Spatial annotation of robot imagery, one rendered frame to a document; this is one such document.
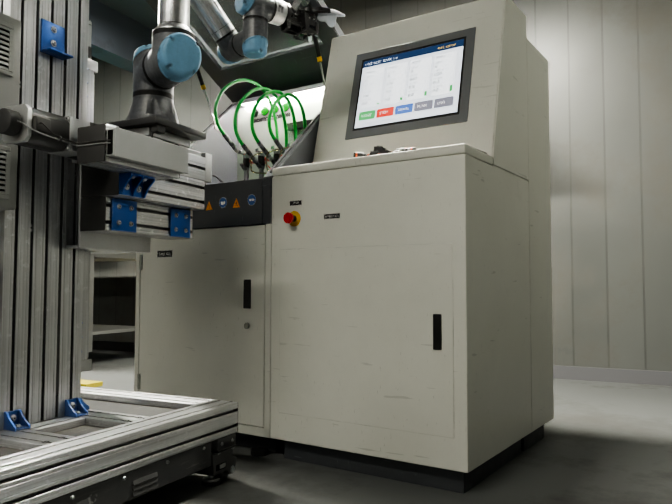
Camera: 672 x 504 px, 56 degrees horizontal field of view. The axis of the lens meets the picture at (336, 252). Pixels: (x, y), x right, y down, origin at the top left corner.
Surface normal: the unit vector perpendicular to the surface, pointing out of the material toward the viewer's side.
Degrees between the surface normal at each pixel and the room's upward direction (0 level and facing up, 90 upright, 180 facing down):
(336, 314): 90
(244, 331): 90
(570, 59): 90
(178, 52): 97
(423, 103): 76
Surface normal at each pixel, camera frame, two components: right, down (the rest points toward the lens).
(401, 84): -0.54, -0.28
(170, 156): 0.90, -0.02
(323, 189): -0.56, -0.04
